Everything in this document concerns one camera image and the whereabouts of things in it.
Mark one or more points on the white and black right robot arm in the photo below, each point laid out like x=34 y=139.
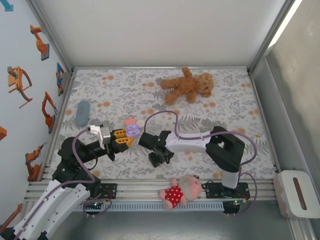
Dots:
x=190 y=143

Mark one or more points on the purple earbud charging case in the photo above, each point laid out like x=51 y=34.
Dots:
x=132 y=131

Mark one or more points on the pink plush toy red dress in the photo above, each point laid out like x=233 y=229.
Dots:
x=175 y=195

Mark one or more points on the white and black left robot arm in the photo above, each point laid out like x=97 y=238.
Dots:
x=50 y=207

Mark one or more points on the pink earbud charging case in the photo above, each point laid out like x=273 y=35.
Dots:
x=130 y=122

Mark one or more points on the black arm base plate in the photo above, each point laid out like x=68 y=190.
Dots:
x=110 y=191
x=212 y=191

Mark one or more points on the brown teddy bear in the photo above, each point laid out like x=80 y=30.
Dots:
x=185 y=85

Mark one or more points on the white tissue box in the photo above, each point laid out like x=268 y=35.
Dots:
x=287 y=190

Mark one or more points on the blue-grey glasses case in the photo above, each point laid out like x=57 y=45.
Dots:
x=82 y=113

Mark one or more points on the orange beam wall sticker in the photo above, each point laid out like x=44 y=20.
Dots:
x=13 y=213

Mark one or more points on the aluminium frame rail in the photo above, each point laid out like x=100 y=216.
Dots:
x=265 y=120
x=160 y=67
x=60 y=120

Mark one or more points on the floral patterned table cloth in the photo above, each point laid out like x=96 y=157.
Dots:
x=112 y=82

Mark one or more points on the orange box wall sticker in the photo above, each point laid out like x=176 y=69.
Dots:
x=2 y=133

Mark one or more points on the small circuit board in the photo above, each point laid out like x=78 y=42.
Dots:
x=233 y=203
x=94 y=205

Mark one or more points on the blue bracket wall sticker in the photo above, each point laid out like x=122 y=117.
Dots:
x=8 y=6

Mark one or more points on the white earbud charging case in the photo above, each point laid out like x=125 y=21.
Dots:
x=140 y=123

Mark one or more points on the blue orange machine wall sticker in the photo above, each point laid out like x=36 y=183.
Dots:
x=60 y=77

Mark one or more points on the orange claw wall sticker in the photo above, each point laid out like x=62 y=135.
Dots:
x=16 y=80

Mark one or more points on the aluminium frame post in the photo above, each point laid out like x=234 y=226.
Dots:
x=51 y=35
x=268 y=35

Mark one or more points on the aluminium extrusion base beam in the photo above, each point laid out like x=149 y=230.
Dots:
x=140 y=191

